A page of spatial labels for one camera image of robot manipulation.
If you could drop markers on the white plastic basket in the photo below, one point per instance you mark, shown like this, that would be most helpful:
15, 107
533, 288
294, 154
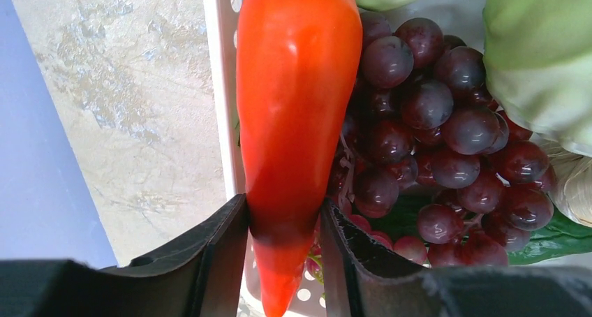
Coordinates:
222, 17

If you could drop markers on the orange toy carrot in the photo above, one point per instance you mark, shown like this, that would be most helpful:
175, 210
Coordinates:
296, 67

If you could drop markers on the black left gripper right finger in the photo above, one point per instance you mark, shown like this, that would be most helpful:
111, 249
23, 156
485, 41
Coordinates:
364, 278

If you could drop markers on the beige toy garlic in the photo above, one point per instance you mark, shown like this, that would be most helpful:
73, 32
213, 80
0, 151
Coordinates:
572, 196

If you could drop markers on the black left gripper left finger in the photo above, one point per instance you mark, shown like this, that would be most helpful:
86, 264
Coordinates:
198, 273

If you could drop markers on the green toy cucumber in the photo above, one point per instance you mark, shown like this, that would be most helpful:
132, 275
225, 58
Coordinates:
561, 238

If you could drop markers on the purple toy grape bunch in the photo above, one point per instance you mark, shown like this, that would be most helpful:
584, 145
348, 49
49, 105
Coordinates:
427, 164

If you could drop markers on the green toy cabbage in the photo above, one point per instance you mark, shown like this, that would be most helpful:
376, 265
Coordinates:
537, 54

